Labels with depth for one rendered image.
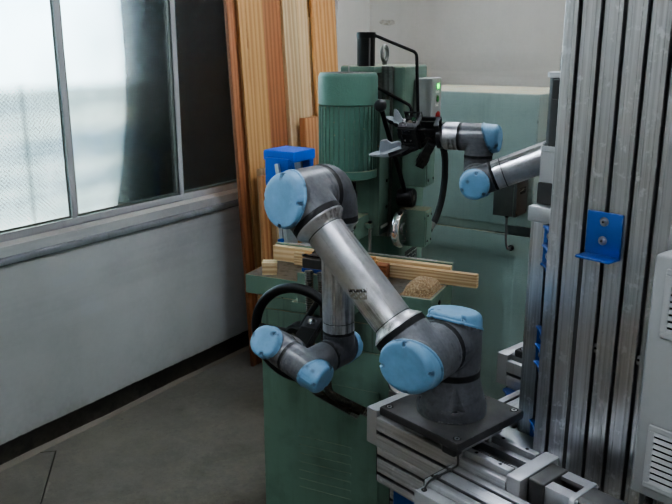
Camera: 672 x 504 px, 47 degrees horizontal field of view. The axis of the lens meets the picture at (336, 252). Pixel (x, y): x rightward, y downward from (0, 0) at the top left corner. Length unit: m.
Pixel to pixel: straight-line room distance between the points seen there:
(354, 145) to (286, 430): 0.93
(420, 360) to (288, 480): 1.21
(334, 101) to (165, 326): 1.81
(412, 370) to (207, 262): 2.47
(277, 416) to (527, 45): 2.72
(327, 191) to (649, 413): 0.75
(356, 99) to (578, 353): 1.00
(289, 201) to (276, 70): 2.45
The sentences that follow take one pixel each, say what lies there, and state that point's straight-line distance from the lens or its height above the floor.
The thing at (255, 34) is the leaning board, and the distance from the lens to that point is 3.83.
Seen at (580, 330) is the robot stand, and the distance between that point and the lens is 1.64.
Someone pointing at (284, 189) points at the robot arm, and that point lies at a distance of 1.59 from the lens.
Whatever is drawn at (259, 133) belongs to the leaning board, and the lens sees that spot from 3.82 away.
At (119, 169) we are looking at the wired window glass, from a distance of 3.51.
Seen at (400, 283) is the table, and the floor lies 0.90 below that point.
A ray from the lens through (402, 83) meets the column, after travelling 2.46.
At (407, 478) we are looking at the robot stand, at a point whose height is 0.65.
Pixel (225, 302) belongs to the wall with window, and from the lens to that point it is 4.02.
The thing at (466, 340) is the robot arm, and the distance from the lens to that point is 1.61.
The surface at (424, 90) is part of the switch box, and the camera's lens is 2.53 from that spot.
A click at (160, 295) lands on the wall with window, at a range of 3.67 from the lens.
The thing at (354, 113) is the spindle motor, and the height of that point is 1.39.
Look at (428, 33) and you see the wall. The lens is 4.75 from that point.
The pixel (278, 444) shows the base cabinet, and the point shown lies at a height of 0.34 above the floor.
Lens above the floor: 1.59
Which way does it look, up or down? 15 degrees down
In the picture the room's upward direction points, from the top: straight up
